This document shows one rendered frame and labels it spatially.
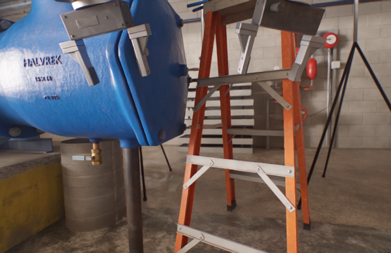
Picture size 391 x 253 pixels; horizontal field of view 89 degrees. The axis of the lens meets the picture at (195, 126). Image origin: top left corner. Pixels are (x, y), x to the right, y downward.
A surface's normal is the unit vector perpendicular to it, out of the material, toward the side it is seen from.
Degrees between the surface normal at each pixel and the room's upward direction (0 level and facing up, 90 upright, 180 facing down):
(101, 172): 90
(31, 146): 90
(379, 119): 90
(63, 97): 115
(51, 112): 125
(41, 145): 90
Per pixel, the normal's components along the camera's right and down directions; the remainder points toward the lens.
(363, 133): -0.22, 0.07
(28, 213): 0.97, 0.00
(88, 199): 0.26, 0.07
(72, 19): -0.09, 0.47
